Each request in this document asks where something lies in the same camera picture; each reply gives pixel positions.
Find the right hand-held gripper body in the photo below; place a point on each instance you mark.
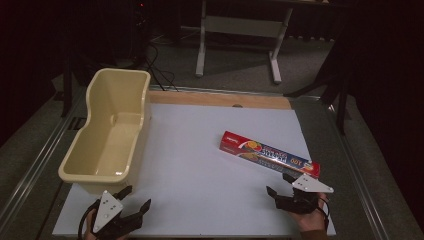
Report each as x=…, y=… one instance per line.
x=301, y=196

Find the long red foil box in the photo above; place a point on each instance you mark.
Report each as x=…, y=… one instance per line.
x=266, y=154

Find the white metal table frame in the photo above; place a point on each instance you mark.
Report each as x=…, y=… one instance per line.
x=241, y=36

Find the black metal stand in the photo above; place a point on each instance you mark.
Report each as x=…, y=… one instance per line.
x=68, y=66

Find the person's right hand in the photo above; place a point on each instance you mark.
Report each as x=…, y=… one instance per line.
x=311, y=216

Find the person's left hand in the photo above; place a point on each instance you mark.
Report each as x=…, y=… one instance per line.
x=89, y=230

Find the cream plastic bin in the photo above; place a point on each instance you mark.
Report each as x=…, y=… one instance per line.
x=110, y=140

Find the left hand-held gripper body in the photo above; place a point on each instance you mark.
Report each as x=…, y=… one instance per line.
x=108, y=215

